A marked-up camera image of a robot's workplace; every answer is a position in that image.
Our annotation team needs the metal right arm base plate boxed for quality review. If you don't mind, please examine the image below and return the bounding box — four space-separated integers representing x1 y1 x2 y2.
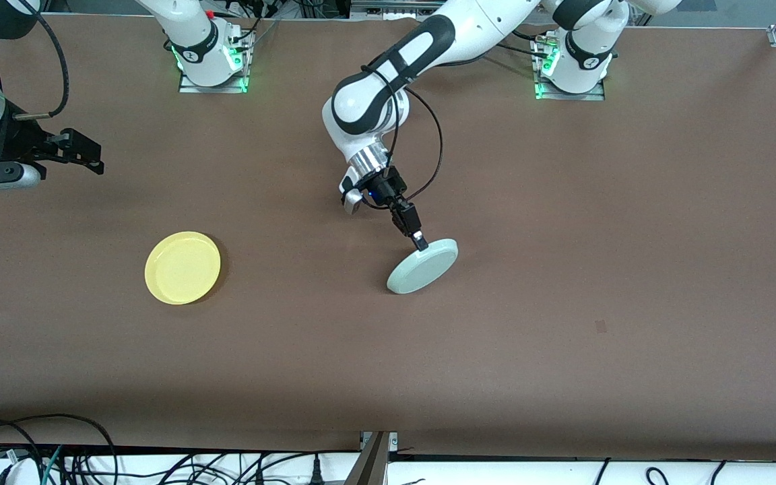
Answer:
179 32 251 94

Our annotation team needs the black looped floor cable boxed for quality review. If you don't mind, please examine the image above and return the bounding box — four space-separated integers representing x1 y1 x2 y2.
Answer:
0 414 119 485

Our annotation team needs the pale green round plate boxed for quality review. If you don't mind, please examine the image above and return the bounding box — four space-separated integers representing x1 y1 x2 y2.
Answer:
387 238 460 295

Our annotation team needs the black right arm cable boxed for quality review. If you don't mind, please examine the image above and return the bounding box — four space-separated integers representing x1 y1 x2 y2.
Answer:
11 0 70 122

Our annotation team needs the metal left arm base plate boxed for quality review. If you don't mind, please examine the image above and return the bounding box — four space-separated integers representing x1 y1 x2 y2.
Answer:
534 37 606 102

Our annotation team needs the grey metal box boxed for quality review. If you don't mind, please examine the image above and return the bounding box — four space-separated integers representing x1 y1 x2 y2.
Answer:
350 0 446 20

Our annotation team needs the yellow round plate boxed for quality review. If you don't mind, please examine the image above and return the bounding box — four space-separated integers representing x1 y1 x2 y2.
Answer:
145 231 222 305

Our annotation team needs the green thin cable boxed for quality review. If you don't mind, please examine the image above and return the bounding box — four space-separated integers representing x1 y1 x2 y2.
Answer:
40 445 65 485

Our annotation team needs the aluminium frame profile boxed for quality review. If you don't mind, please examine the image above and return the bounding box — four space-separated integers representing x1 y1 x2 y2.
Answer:
346 431 399 485

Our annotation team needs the black base power cable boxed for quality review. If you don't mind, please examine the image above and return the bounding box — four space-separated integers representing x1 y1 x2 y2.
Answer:
489 27 552 60

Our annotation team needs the brown table cover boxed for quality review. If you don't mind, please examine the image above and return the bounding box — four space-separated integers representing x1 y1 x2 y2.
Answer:
0 12 776 453

